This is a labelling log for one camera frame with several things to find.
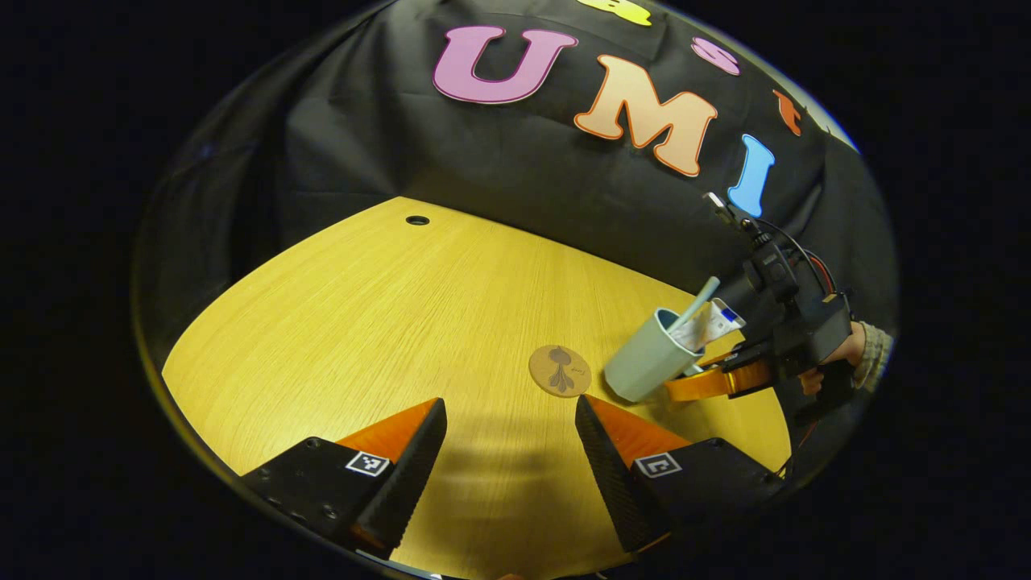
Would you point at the round cork coaster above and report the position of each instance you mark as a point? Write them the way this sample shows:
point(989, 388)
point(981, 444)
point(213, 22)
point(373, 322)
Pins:
point(560, 370)

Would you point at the yellow wooden desktop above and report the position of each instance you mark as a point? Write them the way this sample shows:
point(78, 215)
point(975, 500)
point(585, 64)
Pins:
point(387, 322)

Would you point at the black backdrop cloth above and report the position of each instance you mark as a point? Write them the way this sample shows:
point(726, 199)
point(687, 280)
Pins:
point(483, 153)

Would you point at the white toothpaste tube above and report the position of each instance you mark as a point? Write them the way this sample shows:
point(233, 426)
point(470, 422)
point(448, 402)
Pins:
point(713, 324)

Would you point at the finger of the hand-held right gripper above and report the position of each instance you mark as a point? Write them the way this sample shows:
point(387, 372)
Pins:
point(709, 385)
point(719, 357)

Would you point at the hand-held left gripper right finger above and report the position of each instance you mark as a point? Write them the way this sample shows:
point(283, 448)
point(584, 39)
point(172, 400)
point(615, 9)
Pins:
point(612, 475)

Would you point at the pale green toothbrush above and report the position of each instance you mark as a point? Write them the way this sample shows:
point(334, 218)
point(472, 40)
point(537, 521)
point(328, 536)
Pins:
point(699, 300)

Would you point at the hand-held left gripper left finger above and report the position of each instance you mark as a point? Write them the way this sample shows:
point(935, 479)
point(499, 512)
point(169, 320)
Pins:
point(415, 483)

